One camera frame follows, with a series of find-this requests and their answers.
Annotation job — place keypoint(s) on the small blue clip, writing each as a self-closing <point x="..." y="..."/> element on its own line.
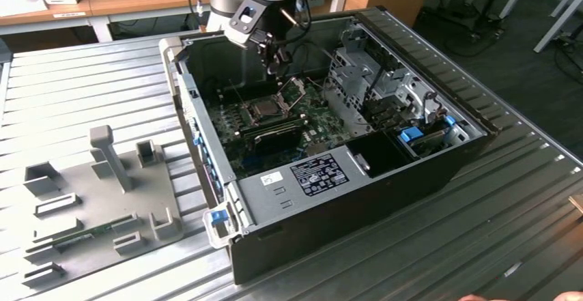
<point x="449" y="121"/>

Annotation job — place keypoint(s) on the green motherboard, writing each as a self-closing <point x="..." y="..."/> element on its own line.
<point x="318" y="123"/>

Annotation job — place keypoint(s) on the blue card retainer clip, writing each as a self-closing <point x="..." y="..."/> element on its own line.
<point x="196" y="141"/>

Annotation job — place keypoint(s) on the green RAM stick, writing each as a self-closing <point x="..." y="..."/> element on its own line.
<point x="86" y="234"/>
<point x="274" y="128"/>
<point x="273" y="124"/>

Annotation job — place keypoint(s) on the blue expansion slot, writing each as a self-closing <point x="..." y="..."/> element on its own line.
<point x="258" y="160"/>

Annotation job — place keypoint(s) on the black wheeled equipment stand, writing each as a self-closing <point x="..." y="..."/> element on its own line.
<point x="454" y="21"/>

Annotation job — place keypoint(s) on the grey parts rack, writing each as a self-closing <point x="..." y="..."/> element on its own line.
<point x="104" y="205"/>

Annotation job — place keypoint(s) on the wooden desk white frame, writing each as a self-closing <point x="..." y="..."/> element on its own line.
<point x="149" y="0"/>
<point x="68" y="9"/>

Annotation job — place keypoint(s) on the hard disk in blue carrier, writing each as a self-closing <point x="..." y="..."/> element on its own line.
<point x="412" y="133"/>

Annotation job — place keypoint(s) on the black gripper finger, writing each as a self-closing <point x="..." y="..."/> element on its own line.
<point x="269" y="48"/>
<point x="282" y="55"/>

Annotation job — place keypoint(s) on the grey CPU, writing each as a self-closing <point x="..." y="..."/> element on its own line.
<point x="265" y="109"/>

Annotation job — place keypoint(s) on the grey metal drive cage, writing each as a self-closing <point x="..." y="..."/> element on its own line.
<point x="354" y="82"/>

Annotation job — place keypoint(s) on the blue case latch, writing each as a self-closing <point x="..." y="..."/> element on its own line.
<point x="218" y="216"/>

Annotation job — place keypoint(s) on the grey power supply unit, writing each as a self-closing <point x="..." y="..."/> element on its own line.
<point x="273" y="198"/>

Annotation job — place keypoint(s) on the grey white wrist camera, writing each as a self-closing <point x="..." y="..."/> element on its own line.
<point x="242" y="21"/>

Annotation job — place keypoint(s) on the black graphics card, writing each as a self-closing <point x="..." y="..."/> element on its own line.
<point x="277" y="142"/>

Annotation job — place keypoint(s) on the black open PC case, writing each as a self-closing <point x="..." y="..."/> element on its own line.
<point x="341" y="232"/>

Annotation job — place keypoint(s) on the wooden block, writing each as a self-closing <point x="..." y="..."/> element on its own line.
<point x="576" y="207"/>

